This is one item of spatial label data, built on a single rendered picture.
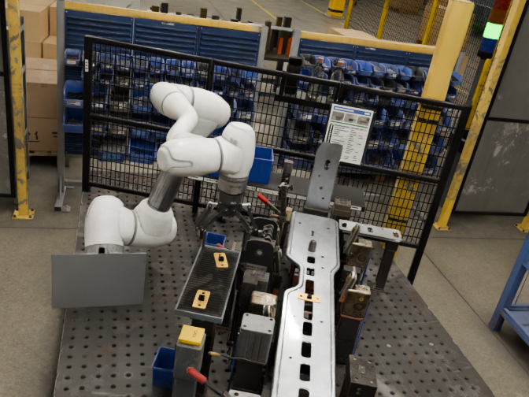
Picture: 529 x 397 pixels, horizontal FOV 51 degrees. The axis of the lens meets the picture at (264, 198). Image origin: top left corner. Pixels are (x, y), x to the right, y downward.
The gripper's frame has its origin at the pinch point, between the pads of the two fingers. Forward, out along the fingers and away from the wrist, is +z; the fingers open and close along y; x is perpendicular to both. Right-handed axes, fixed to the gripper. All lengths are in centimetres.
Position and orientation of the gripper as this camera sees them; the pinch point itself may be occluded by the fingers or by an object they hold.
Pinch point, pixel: (223, 245)
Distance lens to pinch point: 179.9
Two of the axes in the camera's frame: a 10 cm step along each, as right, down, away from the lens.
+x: -2.1, -4.6, 8.6
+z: -1.6, 8.9, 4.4
